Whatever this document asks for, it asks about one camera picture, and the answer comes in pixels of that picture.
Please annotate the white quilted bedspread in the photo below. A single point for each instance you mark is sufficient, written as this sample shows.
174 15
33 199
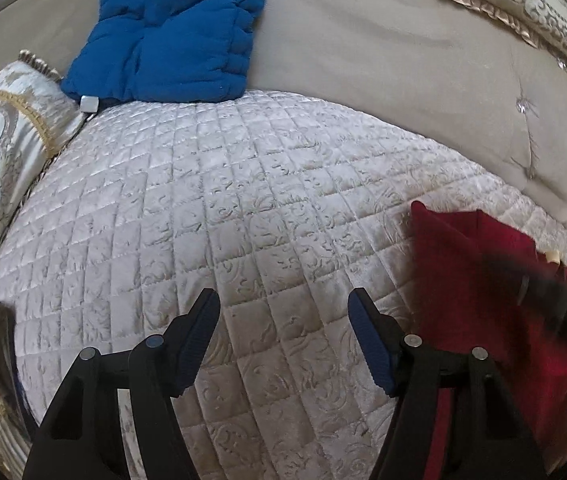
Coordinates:
281 203

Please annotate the blue quilted cushion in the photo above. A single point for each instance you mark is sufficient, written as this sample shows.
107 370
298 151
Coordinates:
167 51

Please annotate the floral pillow with gold trim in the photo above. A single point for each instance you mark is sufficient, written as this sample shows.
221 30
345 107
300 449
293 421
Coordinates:
36 121

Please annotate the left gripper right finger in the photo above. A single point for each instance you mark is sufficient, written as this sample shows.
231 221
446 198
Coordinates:
454 417

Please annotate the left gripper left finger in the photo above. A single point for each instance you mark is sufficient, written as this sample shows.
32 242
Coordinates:
81 437

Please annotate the beige tufted headboard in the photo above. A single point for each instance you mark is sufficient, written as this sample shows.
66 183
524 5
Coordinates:
430 66

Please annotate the dark red garment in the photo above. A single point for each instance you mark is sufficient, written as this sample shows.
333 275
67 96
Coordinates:
460 311

